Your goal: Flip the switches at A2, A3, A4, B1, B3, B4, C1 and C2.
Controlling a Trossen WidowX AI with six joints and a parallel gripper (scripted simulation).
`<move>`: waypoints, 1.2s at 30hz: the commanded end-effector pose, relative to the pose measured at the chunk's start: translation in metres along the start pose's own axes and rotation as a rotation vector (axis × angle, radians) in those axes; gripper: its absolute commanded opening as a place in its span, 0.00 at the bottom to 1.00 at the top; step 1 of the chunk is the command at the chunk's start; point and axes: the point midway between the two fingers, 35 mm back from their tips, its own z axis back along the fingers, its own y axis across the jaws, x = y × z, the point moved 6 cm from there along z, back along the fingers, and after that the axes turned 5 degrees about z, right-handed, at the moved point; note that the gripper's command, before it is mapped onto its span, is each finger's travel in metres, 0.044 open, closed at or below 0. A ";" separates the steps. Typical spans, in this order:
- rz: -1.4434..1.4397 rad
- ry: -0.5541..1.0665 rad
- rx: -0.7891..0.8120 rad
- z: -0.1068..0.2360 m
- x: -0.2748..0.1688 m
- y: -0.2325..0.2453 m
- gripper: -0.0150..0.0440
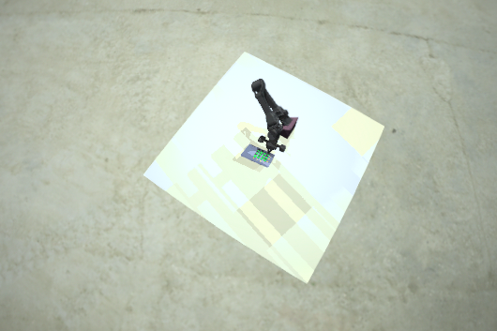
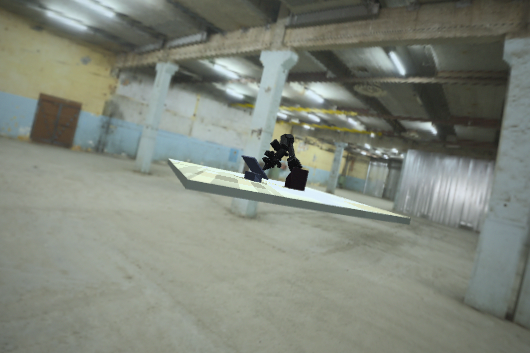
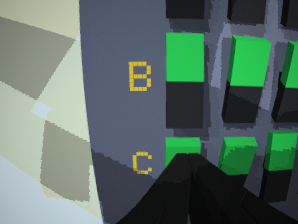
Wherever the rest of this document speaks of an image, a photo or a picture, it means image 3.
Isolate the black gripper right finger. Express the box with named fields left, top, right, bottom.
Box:
left=188, top=153, right=298, bottom=224

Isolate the grey switch panel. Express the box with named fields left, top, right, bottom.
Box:
left=78, top=0, right=298, bottom=224

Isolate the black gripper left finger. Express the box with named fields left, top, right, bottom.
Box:
left=117, top=152, right=192, bottom=224

